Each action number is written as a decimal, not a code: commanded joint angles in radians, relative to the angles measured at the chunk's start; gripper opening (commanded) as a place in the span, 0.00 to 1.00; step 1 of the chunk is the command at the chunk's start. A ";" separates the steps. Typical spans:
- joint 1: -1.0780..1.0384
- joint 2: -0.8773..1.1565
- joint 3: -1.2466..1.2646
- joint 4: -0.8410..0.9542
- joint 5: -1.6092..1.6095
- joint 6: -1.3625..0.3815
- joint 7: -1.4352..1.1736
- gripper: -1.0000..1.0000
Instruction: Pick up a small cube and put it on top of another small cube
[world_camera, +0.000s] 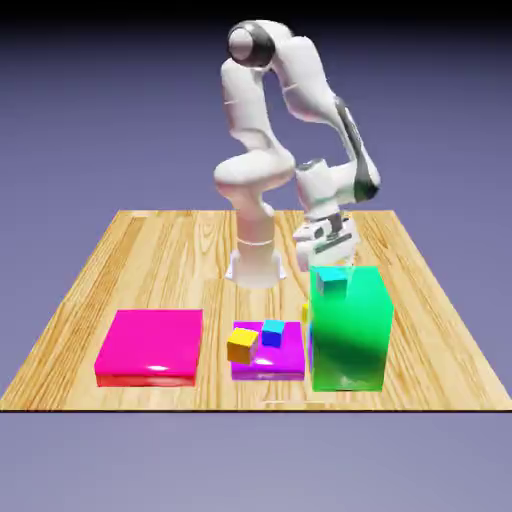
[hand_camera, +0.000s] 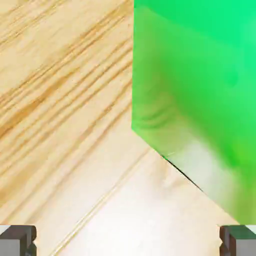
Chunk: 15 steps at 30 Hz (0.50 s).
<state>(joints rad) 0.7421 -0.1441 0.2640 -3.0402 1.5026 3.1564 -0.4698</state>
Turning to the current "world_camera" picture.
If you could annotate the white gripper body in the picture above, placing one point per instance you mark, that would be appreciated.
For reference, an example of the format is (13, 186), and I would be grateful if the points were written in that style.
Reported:
(328, 244)

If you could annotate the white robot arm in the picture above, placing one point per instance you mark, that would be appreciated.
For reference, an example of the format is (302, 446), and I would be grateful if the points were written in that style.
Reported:
(256, 160)

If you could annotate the small cyan cube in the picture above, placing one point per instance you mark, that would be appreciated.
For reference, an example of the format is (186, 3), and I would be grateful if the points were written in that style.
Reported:
(332, 283)

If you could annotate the small yellow cube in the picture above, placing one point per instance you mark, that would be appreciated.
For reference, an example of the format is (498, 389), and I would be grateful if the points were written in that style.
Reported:
(305, 312)
(242, 344)

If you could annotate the small blue cube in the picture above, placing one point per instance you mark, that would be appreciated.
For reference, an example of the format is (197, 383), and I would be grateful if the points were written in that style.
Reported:
(272, 334)

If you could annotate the large green box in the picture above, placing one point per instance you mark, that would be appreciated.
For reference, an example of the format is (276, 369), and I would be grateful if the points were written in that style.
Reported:
(350, 332)

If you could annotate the large magenta box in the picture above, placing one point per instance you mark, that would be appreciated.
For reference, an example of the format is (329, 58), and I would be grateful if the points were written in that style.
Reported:
(280, 356)

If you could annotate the large pink box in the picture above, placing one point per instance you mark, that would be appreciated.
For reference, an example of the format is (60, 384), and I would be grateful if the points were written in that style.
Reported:
(150, 344)

